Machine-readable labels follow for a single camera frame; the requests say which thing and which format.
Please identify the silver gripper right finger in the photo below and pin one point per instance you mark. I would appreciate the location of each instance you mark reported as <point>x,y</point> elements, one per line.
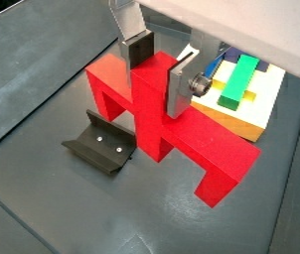
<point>195,56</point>

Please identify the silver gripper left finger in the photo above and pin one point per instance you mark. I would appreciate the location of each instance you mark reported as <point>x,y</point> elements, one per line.
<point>135,39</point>

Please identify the red wooden three-legged block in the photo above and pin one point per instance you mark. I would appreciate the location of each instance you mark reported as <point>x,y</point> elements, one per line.
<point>137,91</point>

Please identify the yellow wooden base board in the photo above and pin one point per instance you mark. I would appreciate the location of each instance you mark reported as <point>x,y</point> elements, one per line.
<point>248,121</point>

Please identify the blue wooden bar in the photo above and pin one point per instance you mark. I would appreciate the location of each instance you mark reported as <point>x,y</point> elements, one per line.
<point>213,67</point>

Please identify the green wooden bar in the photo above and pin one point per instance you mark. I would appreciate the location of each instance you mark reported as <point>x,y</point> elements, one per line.
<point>237,82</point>

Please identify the black angled bracket holder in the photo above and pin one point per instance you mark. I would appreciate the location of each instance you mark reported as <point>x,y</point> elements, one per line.
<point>104,144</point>

